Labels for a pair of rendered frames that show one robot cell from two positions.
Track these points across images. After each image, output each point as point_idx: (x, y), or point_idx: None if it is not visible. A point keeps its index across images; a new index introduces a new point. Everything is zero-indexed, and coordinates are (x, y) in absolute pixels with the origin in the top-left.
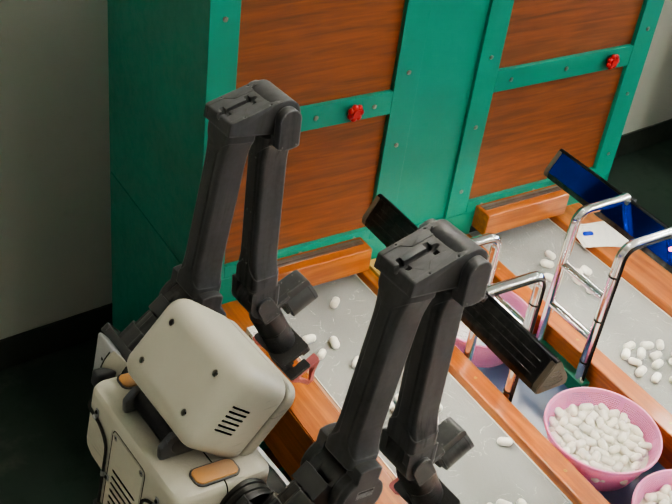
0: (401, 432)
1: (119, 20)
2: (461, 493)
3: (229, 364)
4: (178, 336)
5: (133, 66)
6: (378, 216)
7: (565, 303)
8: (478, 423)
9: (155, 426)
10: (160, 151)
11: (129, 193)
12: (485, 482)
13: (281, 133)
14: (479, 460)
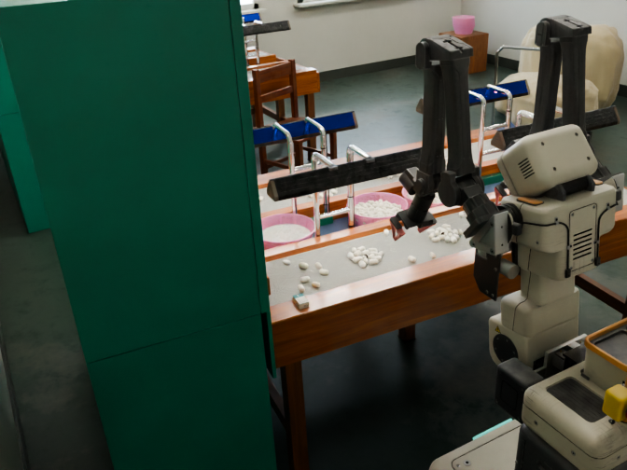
0: None
1: (78, 205)
2: (424, 248)
3: (574, 127)
4: (550, 144)
5: (119, 227)
6: (284, 187)
7: (270, 208)
8: (370, 240)
9: (580, 184)
10: (188, 259)
11: (134, 347)
12: (414, 241)
13: None
14: (398, 241)
